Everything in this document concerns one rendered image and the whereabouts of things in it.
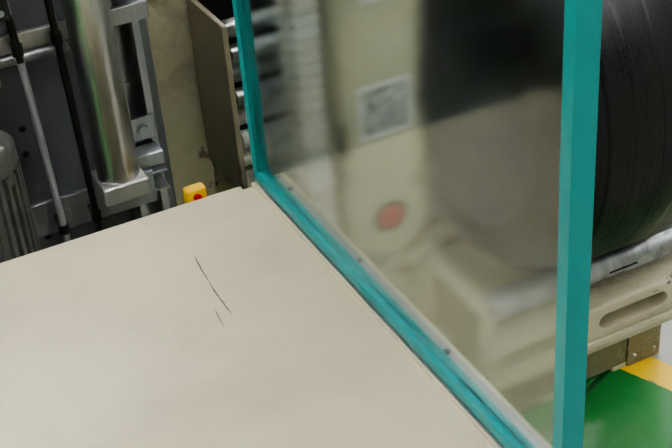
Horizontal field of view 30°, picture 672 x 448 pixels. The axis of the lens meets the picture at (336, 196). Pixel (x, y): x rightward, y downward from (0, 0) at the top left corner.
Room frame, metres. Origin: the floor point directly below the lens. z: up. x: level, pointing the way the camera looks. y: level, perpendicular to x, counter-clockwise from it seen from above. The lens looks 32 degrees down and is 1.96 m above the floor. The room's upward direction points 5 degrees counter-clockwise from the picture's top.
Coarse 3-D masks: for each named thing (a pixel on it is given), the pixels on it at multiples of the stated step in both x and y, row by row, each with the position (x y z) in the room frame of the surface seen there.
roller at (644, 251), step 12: (648, 240) 1.46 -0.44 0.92; (660, 240) 1.46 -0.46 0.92; (612, 252) 1.44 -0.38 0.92; (624, 252) 1.44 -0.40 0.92; (636, 252) 1.44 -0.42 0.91; (648, 252) 1.45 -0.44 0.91; (660, 252) 1.46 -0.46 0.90; (600, 264) 1.42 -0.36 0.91; (612, 264) 1.42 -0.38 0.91; (624, 264) 1.43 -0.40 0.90; (636, 264) 1.44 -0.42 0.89; (600, 276) 1.41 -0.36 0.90; (612, 276) 1.43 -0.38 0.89
